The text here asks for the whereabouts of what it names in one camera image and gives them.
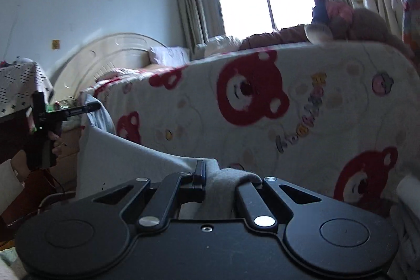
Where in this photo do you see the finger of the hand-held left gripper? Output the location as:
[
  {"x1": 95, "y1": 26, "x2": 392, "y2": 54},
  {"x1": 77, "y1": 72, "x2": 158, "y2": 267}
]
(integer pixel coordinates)
[{"x1": 44, "y1": 101, "x2": 102, "y2": 121}]

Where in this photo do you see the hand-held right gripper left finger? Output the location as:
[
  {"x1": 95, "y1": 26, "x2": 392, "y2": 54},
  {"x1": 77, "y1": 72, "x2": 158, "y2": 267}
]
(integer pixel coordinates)
[{"x1": 93, "y1": 160, "x2": 207, "y2": 230}]

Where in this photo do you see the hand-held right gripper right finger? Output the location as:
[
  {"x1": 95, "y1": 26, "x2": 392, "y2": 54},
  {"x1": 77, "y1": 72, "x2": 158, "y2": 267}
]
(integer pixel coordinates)
[{"x1": 234, "y1": 177, "x2": 324, "y2": 228}]

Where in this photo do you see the pale fluffy garment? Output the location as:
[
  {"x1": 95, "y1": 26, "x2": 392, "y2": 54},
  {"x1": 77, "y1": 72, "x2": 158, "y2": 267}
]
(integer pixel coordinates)
[{"x1": 76, "y1": 94, "x2": 263, "y2": 221}]

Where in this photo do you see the person's left hand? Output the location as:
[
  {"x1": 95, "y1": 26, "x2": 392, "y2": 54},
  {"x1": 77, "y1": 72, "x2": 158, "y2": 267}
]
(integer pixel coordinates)
[{"x1": 49, "y1": 132, "x2": 64, "y2": 158}]

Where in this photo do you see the dark wooden cabinet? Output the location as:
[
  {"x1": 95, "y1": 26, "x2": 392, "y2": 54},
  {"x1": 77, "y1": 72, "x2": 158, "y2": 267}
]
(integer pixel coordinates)
[{"x1": 0, "y1": 109, "x2": 34, "y2": 166}]

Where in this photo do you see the white cloth with black dashes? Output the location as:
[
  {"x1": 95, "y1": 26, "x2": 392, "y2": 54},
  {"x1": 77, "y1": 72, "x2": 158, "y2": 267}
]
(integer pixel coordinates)
[{"x1": 0, "y1": 59, "x2": 55, "y2": 115}]

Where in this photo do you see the wooden headboard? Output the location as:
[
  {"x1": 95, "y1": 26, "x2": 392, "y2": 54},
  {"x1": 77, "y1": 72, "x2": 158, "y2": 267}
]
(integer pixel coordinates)
[{"x1": 52, "y1": 33, "x2": 168, "y2": 103}]

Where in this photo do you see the bear printed blanket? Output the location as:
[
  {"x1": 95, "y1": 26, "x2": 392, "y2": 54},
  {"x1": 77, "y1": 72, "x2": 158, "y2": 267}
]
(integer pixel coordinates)
[{"x1": 80, "y1": 40, "x2": 420, "y2": 212}]

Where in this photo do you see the white pillow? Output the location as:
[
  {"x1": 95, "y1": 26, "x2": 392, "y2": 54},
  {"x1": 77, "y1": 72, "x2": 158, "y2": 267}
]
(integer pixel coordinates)
[{"x1": 148, "y1": 45, "x2": 191, "y2": 66}]

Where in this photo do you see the white folded cloth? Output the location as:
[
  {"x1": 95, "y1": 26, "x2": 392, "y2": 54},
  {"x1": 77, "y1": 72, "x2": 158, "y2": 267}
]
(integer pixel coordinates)
[{"x1": 392, "y1": 174, "x2": 420, "y2": 277}]

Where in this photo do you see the reddish brown quilt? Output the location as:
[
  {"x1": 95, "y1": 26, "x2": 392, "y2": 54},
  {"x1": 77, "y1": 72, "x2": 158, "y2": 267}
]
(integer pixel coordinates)
[{"x1": 239, "y1": 24, "x2": 316, "y2": 51}]

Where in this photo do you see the purple plush toy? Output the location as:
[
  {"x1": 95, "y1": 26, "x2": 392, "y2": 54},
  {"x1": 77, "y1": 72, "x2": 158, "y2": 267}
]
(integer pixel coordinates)
[{"x1": 312, "y1": 0, "x2": 333, "y2": 25}]

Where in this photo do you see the pink plush toy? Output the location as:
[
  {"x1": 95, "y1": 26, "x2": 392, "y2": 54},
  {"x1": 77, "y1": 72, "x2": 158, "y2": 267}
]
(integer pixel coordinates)
[{"x1": 328, "y1": 1, "x2": 355, "y2": 25}]

